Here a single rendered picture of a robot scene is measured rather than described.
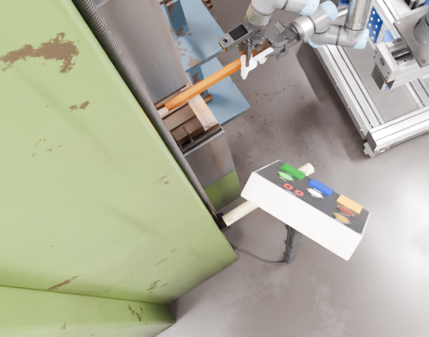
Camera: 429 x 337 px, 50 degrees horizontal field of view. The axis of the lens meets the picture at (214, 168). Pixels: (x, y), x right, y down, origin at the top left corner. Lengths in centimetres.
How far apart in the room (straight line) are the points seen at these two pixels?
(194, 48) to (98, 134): 143
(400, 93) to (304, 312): 122
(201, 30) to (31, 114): 159
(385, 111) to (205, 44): 100
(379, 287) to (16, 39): 221
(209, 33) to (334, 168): 101
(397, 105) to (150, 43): 171
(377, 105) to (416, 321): 108
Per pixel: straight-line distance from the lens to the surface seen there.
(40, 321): 113
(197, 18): 216
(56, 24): 50
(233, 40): 150
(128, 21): 96
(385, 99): 253
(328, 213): 128
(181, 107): 163
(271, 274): 243
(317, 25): 174
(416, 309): 251
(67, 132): 64
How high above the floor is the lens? 242
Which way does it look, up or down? 71 degrees down
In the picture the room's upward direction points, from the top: 23 degrees counter-clockwise
